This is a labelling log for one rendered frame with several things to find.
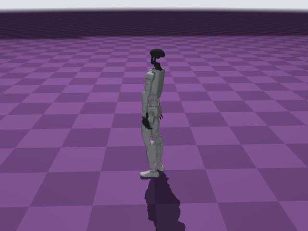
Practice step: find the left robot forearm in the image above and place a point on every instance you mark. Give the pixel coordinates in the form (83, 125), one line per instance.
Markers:
(145, 102)

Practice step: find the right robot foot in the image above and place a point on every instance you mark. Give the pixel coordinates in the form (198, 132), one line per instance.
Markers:
(161, 167)

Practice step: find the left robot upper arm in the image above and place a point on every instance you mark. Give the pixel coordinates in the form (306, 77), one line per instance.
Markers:
(149, 78)

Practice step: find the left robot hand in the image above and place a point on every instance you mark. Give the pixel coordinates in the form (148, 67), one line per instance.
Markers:
(146, 122)

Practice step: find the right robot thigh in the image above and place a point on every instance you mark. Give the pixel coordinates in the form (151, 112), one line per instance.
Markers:
(155, 130)

